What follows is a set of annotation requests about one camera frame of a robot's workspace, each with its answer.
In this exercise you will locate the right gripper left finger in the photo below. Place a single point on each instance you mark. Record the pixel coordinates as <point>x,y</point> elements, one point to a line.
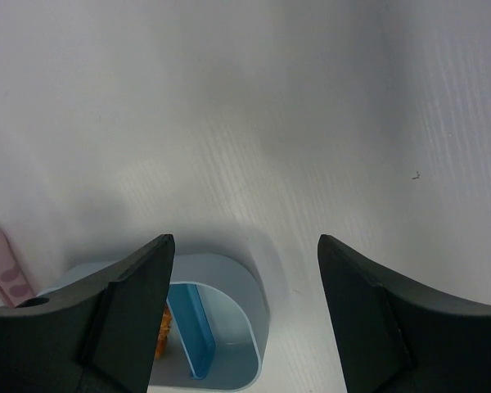
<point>97,334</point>

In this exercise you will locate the blue lunch box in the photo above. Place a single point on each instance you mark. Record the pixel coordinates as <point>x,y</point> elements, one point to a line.
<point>219,330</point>

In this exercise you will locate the pink handled metal tongs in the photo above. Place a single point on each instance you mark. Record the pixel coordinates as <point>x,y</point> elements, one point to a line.
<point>14,286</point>

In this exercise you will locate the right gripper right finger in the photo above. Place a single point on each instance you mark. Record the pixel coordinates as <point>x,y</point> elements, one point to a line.
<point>394,334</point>

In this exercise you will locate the orange fried food piece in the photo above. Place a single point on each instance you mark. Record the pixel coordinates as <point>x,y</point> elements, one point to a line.
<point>164,332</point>

